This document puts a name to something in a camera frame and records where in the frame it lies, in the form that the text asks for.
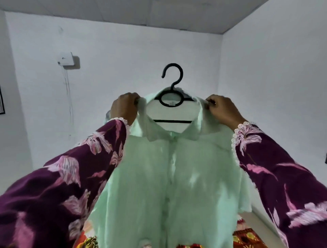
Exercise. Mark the person's right hand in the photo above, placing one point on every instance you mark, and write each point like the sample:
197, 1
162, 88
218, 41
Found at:
224, 110

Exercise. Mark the person's left hand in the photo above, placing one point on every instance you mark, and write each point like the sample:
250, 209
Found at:
125, 107

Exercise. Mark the person's right fingers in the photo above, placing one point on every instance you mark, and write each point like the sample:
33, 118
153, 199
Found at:
210, 102

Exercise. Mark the person's left fingers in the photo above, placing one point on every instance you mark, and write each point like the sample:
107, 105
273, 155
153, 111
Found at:
135, 98

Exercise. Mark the mint green collared shirt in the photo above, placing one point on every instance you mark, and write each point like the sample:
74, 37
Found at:
168, 184

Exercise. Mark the person's left forearm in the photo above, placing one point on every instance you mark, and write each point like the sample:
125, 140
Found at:
61, 189

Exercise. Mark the person's right forearm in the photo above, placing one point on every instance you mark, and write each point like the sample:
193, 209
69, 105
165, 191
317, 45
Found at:
283, 178

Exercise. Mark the black plastic clothes hanger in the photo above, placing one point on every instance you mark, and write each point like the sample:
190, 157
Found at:
171, 95

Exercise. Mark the colourful patterned bedsheet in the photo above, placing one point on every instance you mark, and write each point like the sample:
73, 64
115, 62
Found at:
245, 237

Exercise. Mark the white wall-mounted device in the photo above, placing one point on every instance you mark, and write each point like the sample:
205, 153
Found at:
65, 59

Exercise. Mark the dark picture frame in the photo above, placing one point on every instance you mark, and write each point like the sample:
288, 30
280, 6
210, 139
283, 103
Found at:
1, 101

